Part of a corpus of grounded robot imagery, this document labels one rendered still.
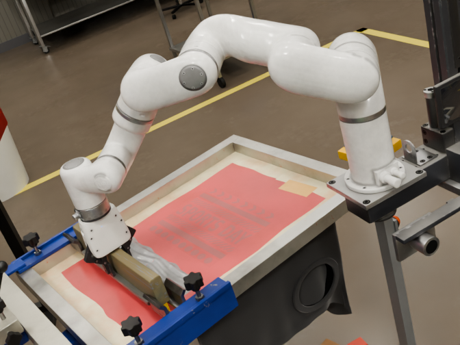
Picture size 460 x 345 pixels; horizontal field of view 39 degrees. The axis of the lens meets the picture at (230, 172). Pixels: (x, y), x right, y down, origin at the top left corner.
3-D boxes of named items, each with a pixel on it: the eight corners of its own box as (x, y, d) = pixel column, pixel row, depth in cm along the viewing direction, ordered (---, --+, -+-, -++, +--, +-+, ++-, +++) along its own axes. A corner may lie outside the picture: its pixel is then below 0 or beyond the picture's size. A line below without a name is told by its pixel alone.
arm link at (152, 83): (233, 41, 128) (222, 70, 115) (192, 124, 139) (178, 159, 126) (159, 4, 126) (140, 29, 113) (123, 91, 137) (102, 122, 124)
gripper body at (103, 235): (81, 224, 144) (99, 263, 149) (119, 201, 148) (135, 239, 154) (68, 214, 150) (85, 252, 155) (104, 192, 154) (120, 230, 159)
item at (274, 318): (332, 298, 188) (305, 196, 171) (354, 309, 181) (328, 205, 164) (211, 399, 167) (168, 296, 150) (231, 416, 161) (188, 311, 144)
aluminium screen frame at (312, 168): (237, 144, 208) (233, 134, 207) (376, 190, 164) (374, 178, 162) (20, 280, 174) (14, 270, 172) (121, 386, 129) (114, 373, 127)
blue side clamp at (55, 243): (113, 224, 189) (104, 205, 185) (120, 229, 185) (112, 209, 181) (21, 282, 175) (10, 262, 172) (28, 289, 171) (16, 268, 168)
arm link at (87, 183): (123, 145, 143) (111, 166, 135) (139, 184, 148) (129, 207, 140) (64, 157, 147) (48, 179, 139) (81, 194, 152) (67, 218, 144)
